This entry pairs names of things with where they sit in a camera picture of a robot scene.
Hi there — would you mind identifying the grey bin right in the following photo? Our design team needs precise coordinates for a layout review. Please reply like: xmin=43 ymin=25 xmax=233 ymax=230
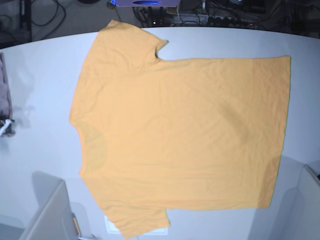
xmin=248 ymin=165 xmax=320 ymax=240

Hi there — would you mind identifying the pink grey cloth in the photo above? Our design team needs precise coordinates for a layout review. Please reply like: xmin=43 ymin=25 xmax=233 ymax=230
xmin=0 ymin=52 xmax=16 ymax=137

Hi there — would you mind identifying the grey bin left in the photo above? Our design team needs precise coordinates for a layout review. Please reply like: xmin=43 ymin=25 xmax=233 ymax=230
xmin=20 ymin=171 xmax=80 ymax=240

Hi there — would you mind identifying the white recessed table slot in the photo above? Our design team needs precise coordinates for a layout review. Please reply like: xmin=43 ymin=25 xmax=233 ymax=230
xmin=104 ymin=216 xmax=168 ymax=236

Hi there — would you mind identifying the orange pencil in bin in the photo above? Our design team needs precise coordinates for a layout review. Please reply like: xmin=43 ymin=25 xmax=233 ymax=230
xmin=72 ymin=216 xmax=82 ymax=237

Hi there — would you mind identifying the orange yellow T-shirt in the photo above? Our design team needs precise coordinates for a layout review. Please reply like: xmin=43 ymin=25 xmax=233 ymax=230
xmin=69 ymin=20 xmax=291 ymax=239

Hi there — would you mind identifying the purple blue device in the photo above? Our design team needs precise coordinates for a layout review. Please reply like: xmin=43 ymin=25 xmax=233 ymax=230
xmin=106 ymin=0 xmax=181 ymax=10

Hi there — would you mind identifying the black power strip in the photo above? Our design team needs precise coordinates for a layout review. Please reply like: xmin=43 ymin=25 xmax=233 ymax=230
xmin=207 ymin=16 xmax=255 ymax=28

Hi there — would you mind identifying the grey bin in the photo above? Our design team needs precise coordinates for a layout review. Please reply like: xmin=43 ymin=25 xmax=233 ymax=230
xmin=248 ymin=165 xmax=320 ymax=240
xmin=20 ymin=171 xmax=80 ymax=240

